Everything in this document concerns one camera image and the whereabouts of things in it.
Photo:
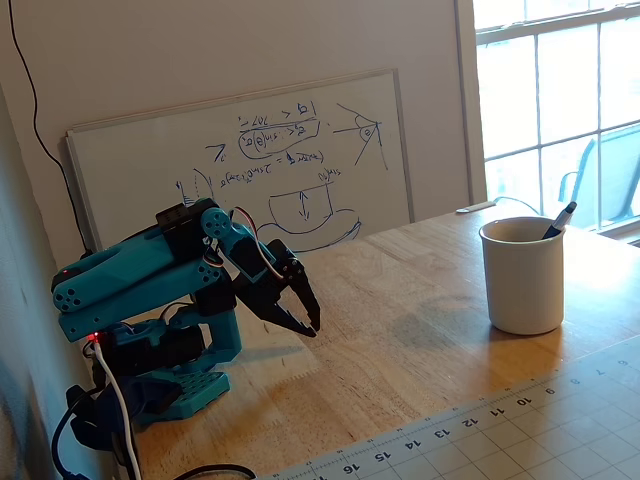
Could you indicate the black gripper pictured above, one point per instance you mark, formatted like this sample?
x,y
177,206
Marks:
x,y
283,284

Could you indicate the black silver pen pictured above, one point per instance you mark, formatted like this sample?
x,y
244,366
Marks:
x,y
561,217

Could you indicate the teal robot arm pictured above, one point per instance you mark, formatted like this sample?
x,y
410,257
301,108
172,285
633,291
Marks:
x,y
125,262

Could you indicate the white ceramic mug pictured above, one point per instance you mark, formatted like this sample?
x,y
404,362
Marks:
x,y
525,280

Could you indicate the dark blue table clamp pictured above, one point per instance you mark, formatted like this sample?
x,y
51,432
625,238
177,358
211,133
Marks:
x,y
145,395

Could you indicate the small white flat strip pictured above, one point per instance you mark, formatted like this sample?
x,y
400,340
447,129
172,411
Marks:
x,y
475,207

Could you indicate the motor controller board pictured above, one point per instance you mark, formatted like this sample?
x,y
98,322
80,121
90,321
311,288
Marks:
x,y
96,338

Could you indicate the whiteboard with blue writing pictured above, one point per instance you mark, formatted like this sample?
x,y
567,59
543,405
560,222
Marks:
x,y
150,150

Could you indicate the grey gridded cutting mat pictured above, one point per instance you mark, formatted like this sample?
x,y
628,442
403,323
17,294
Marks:
x,y
500,440

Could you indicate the white framed window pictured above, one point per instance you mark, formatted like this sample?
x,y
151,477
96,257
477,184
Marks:
x,y
537,100

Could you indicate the teal patio chair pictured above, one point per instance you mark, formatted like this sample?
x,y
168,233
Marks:
x,y
615,175

